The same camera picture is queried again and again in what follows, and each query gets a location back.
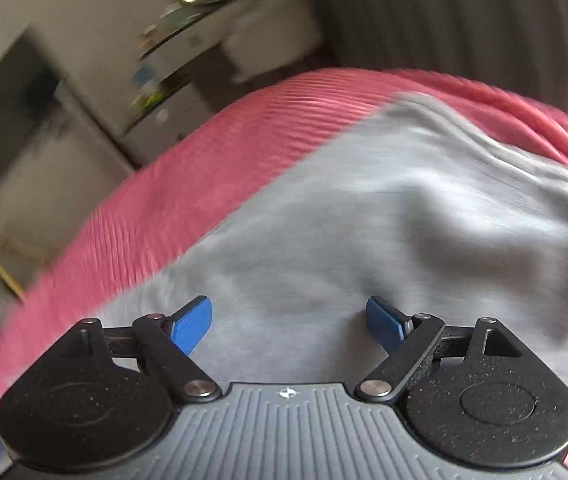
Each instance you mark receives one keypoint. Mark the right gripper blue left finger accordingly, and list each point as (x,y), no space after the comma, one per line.
(165,344)

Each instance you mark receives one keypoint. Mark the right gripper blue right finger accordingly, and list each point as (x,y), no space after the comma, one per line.
(410,342)

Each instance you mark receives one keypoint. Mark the pink ribbed bedspread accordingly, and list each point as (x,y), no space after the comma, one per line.
(166,208)

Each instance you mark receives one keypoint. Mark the white tall floor panel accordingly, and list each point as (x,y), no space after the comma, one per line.
(79,110)

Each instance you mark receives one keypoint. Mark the small white cabinet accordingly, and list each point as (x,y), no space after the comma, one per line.
(167,124)

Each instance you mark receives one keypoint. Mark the white vanity desk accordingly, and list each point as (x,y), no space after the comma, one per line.
(257,36)

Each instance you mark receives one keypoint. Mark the black wall television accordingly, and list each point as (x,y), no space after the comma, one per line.
(28,82)

